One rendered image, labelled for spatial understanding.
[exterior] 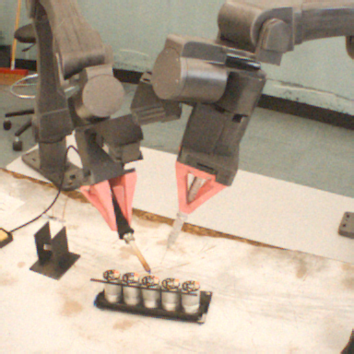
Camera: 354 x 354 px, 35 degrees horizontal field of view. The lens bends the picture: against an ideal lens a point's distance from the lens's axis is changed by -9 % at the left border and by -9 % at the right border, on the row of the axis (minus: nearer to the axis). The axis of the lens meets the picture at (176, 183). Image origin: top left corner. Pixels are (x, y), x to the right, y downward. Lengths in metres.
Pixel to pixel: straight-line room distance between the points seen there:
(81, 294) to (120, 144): 0.26
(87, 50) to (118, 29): 3.01
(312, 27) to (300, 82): 2.73
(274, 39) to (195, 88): 0.10
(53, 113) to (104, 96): 0.38
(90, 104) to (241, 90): 0.21
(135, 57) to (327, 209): 2.85
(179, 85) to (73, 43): 0.30
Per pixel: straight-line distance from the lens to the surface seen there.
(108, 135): 0.77
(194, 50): 0.61
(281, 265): 0.96
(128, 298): 0.84
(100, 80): 0.78
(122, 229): 0.85
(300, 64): 3.39
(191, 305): 0.82
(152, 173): 1.21
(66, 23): 0.90
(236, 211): 1.09
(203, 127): 0.67
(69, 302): 0.89
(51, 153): 1.20
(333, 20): 0.73
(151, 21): 3.72
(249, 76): 0.65
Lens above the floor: 1.33
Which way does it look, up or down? 29 degrees down
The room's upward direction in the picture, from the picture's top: straight up
